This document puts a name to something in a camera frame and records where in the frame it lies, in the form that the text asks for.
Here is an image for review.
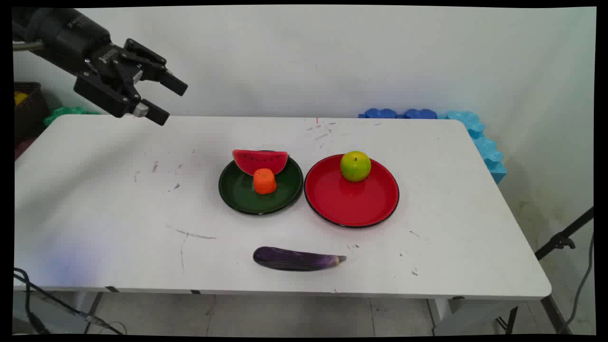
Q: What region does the black floor cable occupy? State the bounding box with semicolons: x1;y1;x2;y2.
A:
13;267;125;336

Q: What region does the black tripod stand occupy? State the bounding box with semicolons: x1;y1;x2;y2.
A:
534;207;595;334

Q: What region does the dark green plate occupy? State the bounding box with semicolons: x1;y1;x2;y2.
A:
218;151;304;216

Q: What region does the orange toy carrot piece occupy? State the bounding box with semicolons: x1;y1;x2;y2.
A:
253;168;277;195

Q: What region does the purple toy eggplant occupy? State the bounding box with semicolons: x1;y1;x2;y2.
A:
252;246;347;272

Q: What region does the grey hanging cable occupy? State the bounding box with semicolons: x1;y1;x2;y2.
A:
557;232;595;334

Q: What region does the white table leg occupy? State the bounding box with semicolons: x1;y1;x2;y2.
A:
427;298;453;328

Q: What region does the red toy watermelon slice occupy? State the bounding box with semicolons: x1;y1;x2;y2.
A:
232;149;289;177

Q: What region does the dark woven basket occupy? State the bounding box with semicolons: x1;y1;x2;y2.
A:
13;82;51;145

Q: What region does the green toy apple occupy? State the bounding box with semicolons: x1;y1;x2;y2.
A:
340;151;372;183

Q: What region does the light blue foam mat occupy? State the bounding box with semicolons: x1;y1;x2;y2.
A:
438;110;508;185

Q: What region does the red plate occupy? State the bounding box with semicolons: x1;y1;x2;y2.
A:
304;153;400;228

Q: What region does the dark blue foam mat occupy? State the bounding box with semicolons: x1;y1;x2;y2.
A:
358;108;398;119
403;108;438;120

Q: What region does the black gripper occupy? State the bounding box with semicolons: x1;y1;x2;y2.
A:
13;8;189;127

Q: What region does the green foam mat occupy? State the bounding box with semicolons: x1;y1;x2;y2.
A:
44;106;100;127

